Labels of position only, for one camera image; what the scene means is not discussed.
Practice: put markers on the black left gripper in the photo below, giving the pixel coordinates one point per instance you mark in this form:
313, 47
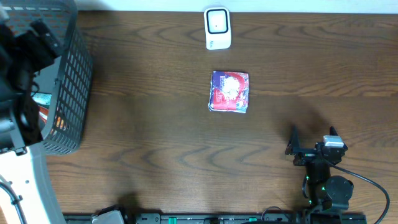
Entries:
43, 35

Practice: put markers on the grey plastic mesh basket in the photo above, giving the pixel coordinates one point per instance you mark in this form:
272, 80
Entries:
69, 79

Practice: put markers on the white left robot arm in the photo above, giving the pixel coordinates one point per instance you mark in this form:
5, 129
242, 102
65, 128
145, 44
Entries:
27, 195

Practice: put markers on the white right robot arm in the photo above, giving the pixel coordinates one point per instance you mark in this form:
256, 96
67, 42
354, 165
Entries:
328, 195

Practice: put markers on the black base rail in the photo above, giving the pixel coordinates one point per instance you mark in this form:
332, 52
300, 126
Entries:
155, 218

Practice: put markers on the white barcode scanner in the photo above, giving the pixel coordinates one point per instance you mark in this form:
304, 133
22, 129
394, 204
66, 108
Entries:
217, 28

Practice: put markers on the orange snack bar wrapper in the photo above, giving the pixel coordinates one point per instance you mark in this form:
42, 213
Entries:
43, 117

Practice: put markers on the teal snack packet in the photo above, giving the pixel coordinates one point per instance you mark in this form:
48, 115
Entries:
43, 99

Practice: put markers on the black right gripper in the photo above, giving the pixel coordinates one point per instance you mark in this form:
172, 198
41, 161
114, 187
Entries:
310, 152

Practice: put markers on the red purple noodle packet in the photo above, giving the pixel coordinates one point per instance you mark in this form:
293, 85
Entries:
229, 92

